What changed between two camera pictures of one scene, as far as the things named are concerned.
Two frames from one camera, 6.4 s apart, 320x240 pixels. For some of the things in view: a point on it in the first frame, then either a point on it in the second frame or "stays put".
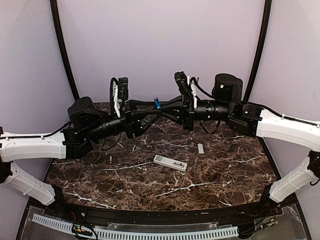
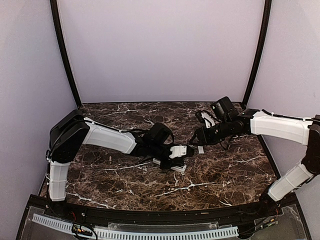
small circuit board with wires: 77,229 stays put
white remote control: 169,163 stays put
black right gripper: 180,116 -> 204,137
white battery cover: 200,149 stays put
